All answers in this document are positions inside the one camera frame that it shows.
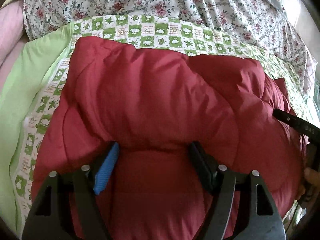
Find person's right hand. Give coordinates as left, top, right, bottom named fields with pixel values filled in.
left=298, top=143, right=319, bottom=209

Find floral rose bedsheet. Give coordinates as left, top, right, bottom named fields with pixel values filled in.
left=22, top=0, right=316, bottom=92

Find red quilted puffer jacket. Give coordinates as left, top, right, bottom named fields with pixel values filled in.
left=31, top=36, right=305, bottom=239

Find green white patterned quilt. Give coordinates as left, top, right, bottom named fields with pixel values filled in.
left=1, top=15, right=319, bottom=237

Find pink quilted blanket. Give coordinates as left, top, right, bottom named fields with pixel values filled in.
left=1, top=0, right=28, bottom=90

